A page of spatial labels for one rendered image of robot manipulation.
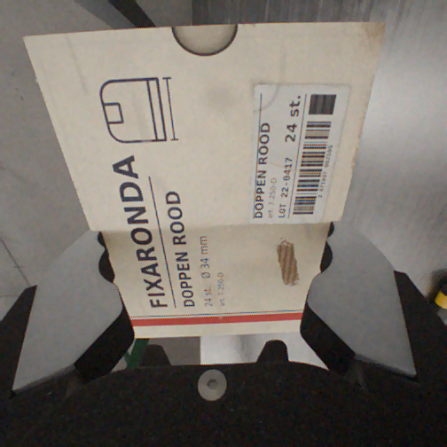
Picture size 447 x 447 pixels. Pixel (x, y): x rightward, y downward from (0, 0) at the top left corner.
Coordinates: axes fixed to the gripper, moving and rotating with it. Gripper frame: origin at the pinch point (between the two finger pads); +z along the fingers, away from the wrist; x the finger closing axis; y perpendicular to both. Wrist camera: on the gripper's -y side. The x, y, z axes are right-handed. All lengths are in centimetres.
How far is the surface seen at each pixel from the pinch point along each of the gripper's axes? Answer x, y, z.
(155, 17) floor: -23, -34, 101
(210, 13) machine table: 0.0, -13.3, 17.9
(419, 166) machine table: 27.4, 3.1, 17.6
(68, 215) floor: -87, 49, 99
